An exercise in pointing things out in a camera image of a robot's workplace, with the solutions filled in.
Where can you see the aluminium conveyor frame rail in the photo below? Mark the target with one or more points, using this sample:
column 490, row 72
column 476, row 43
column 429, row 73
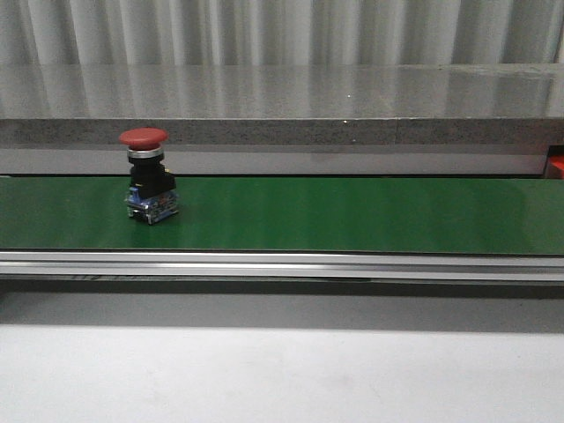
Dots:
column 519, row 269

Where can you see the white pleated curtain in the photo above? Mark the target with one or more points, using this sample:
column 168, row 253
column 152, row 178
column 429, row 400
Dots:
column 281, row 32

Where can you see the red plastic tray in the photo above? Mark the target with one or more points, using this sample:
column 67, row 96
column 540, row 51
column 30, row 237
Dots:
column 555, row 167

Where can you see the grey stone counter ledge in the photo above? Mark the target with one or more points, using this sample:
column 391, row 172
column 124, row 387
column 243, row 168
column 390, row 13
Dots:
column 73, row 106

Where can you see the white panel under ledge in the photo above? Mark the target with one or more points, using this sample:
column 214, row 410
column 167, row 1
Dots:
column 253, row 159

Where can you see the green conveyor belt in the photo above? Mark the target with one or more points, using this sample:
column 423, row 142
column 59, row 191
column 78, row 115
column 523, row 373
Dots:
column 397, row 215

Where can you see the red mushroom push button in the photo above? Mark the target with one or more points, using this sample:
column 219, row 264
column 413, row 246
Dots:
column 152, row 193

